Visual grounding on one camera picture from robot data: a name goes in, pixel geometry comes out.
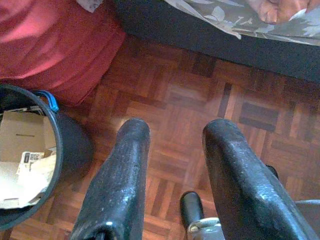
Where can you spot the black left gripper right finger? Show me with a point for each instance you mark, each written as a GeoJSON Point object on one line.
{"type": "Point", "coordinates": [240, 180]}

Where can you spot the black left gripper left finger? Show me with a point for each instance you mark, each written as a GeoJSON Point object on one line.
{"type": "Point", "coordinates": [117, 180]}

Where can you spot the black round waste bin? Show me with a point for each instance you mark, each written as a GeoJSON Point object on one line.
{"type": "Point", "coordinates": [72, 147]}

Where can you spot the brown cardboard piece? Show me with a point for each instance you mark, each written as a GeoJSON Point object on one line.
{"type": "Point", "coordinates": [22, 132]}

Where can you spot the red fabric covered mattress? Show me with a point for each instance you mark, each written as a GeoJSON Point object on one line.
{"type": "Point", "coordinates": [50, 45]}

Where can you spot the black bed base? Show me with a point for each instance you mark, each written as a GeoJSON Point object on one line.
{"type": "Point", "coordinates": [175, 27]}

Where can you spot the beige floral bed sheet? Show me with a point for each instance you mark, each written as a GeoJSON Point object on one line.
{"type": "Point", "coordinates": [225, 17]}

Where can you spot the pink cartoon print blanket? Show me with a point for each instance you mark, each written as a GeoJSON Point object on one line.
{"type": "Point", "coordinates": [270, 10]}

